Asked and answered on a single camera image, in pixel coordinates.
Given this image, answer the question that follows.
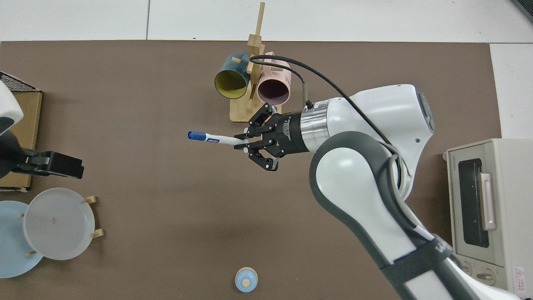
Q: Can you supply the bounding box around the blue and white marker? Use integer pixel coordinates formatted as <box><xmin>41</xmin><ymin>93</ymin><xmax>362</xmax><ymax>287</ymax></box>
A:
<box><xmin>187</xmin><ymin>130</ymin><xmax>250</xmax><ymax>148</ymax></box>

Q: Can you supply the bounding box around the wooden cup stand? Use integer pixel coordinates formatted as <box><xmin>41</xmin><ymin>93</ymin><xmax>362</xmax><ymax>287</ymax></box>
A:
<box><xmin>229</xmin><ymin>2</ymin><xmax>284</xmax><ymax>124</ymax></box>

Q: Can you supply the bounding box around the pink cup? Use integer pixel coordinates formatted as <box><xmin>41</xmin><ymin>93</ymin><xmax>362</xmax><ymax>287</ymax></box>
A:
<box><xmin>256</xmin><ymin>51</ymin><xmax>291</xmax><ymax>106</ymax></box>

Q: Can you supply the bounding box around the dark teal cup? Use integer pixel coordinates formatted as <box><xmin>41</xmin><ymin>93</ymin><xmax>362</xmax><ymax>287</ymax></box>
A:
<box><xmin>214</xmin><ymin>49</ymin><xmax>253</xmax><ymax>100</ymax></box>

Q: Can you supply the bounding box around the grey plate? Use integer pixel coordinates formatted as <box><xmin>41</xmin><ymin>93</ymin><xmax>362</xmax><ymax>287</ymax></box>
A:
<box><xmin>22</xmin><ymin>187</ymin><xmax>96</xmax><ymax>261</ymax></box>

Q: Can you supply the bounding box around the wooden plate rack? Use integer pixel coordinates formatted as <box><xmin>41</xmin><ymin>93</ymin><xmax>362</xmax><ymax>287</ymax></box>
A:
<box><xmin>20</xmin><ymin>195</ymin><xmax>105</xmax><ymax>256</ymax></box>

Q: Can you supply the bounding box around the light blue plate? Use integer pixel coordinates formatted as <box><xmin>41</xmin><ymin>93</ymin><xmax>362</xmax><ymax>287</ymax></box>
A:
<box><xmin>0</xmin><ymin>200</ymin><xmax>45</xmax><ymax>279</ymax></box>

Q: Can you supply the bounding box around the brown table cloth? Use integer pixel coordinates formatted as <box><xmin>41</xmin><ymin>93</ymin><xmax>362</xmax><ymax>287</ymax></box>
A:
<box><xmin>0</xmin><ymin>40</ymin><xmax>503</xmax><ymax>300</ymax></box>

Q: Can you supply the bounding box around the small blue round bell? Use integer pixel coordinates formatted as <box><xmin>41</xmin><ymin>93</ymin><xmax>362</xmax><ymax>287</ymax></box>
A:
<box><xmin>234</xmin><ymin>267</ymin><xmax>259</xmax><ymax>293</ymax></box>

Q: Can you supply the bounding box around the pale toaster oven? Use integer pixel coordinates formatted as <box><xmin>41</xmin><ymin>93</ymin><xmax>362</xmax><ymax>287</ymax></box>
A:
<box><xmin>443</xmin><ymin>138</ymin><xmax>533</xmax><ymax>299</ymax></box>

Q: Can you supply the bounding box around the dark grey panel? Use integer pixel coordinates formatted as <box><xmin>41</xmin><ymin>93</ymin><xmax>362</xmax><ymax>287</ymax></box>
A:
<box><xmin>511</xmin><ymin>0</ymin><xmax>533</xmax><ymax>24</ymax></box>

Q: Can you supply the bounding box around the wire basket with wooden floor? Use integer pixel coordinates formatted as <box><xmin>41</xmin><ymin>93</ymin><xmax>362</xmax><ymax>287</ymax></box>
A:
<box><xmin>0</xmin><ymin>71</ymin><xmax>43</xmax><ymax>193</ymax></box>

